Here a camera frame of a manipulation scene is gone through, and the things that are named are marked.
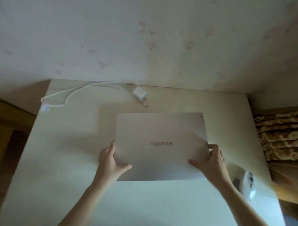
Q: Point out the person's right hand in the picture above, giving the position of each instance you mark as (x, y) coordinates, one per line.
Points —
(213, 167)

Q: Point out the person's left hand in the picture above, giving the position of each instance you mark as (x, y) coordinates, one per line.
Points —
(107, 163)

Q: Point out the person's left thumb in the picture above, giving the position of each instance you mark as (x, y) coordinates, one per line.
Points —
(123, 168)

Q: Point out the person's right thumb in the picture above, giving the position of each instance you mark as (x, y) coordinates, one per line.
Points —
(196, 164)

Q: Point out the silver laptop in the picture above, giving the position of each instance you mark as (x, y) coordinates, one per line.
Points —
(160, 146)

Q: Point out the person's left forearm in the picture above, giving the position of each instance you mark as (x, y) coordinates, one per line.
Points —
(81, 200)

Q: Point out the person's right forearm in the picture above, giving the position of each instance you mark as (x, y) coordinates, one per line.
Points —
(239, 204)

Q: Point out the white computer mouse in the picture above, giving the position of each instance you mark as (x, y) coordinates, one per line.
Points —
(248, 184)

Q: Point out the white power adapter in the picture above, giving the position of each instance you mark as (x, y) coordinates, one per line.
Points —
(139, 93)

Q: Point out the patterned brown blanket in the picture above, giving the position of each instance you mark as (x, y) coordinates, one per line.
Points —
(277, 137)

